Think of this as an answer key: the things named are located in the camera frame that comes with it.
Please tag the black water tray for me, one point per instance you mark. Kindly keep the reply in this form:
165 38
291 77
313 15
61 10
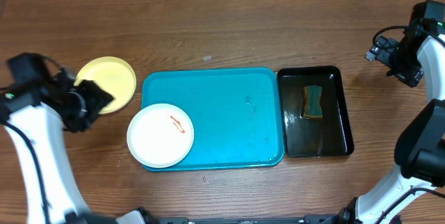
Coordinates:
329 136

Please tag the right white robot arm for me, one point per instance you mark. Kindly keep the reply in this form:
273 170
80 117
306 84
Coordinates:
419 151

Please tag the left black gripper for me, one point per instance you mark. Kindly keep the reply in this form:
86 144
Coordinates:
100 99

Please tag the white plate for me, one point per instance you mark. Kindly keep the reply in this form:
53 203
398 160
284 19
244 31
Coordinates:
160 135

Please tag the yellow plate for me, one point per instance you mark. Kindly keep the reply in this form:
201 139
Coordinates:
113 75

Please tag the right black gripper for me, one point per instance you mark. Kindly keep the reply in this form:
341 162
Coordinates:
412 76

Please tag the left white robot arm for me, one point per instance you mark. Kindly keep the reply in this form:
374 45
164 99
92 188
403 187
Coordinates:
35 111

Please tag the teal plastic tray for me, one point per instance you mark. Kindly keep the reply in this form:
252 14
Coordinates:
235 112

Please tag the green yellow sponge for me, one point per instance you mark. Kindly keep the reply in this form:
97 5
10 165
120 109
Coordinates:
311 96

